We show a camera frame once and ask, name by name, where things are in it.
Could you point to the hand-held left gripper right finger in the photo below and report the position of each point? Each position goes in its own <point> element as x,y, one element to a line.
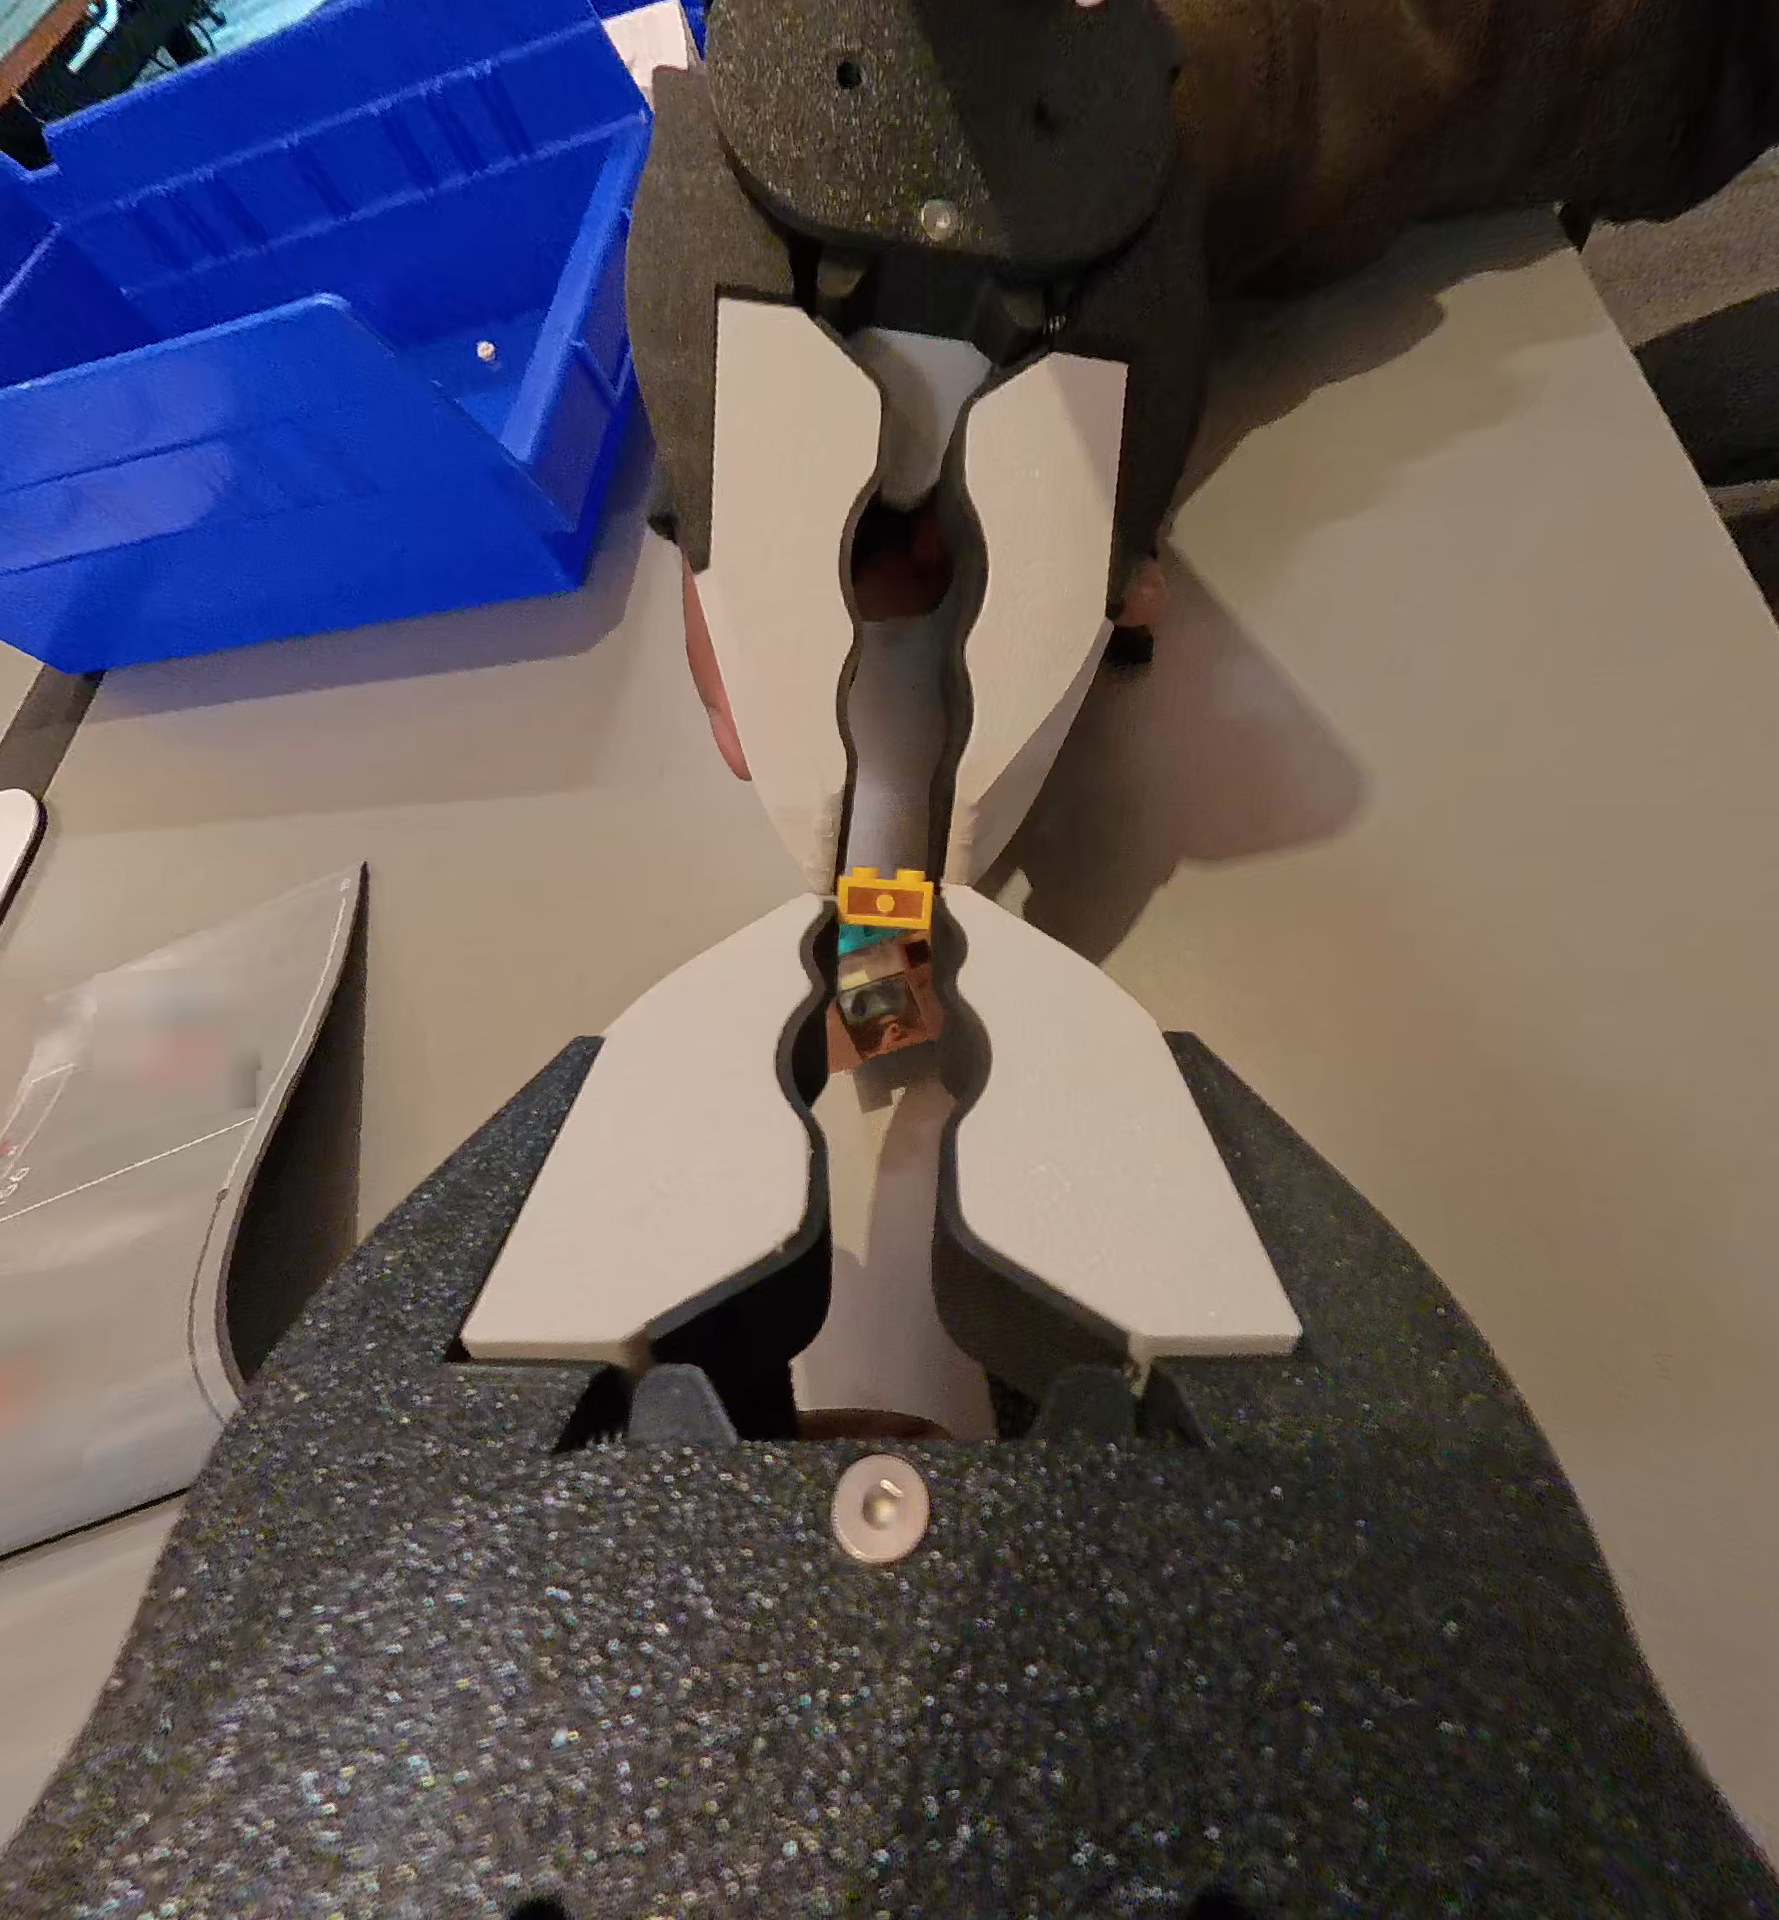
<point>1099,1172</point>

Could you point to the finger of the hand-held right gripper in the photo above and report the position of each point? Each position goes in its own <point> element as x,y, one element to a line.
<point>1046,542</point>
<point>775,525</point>

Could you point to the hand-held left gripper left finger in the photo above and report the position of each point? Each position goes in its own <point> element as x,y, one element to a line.
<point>666,1172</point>

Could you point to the brown teal toy brick model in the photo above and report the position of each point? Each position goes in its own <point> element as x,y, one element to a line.
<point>881,1020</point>

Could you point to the yellow toy brick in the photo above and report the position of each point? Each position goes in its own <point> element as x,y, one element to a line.
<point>883,902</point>

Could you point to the grey instruction booklet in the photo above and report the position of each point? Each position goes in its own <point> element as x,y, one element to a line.
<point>108,1198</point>

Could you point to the grey desk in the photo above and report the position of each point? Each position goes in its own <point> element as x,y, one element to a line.
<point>1429,751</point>

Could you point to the person's right hand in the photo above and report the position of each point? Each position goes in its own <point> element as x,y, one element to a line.
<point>705,660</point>

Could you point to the blue storage bin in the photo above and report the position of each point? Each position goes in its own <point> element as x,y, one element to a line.
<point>303,180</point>
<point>228,525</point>

